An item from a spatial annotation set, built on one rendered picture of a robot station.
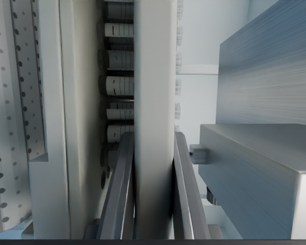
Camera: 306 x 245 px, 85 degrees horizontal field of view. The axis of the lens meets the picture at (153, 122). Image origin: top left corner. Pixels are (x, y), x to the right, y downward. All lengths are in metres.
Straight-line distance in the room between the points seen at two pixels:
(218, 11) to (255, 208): 3.72
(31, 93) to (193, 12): 3.57
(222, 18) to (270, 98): 3.37
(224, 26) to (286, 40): 3.32
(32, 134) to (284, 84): 0.47
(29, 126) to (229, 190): 0.23
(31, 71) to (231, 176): 0.24
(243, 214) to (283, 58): 0.36
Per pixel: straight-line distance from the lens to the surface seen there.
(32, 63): 0.20
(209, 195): 0.33
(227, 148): 0.24
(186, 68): 1.19
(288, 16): 0.51
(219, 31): 3.74
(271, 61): 0.52
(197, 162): 0.31
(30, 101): 0.19
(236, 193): 0.23
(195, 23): 3.64
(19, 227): 0.22
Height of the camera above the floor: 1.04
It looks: 2 degrees up
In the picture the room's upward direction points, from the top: 90 degrees clockwise
